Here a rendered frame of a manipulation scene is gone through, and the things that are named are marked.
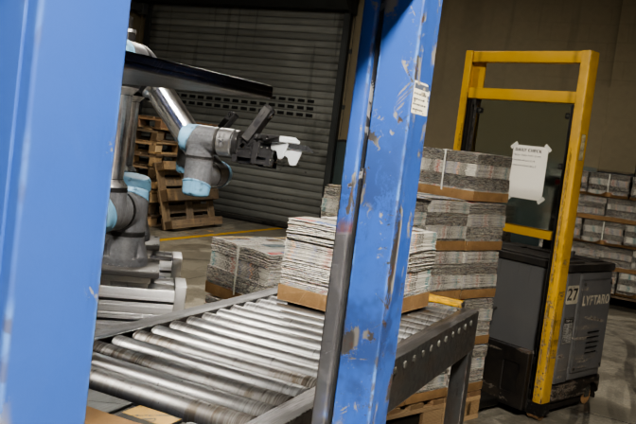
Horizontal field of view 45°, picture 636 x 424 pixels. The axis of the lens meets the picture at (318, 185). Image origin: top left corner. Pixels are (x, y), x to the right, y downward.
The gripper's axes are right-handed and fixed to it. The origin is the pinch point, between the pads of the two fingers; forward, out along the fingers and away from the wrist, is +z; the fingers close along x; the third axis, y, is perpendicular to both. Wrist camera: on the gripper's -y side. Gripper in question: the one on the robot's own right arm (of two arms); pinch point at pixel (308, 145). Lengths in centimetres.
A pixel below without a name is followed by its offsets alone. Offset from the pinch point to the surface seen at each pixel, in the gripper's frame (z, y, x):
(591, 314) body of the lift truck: 103, 39, -247
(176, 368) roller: -3, 52, 57
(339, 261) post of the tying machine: 33, 27, 97
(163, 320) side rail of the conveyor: -20, 48, 28
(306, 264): 2.5, 31.1, -8.5
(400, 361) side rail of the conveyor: 34, 48, 20
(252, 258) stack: -35, 34, -78
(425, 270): 32, 28, -32
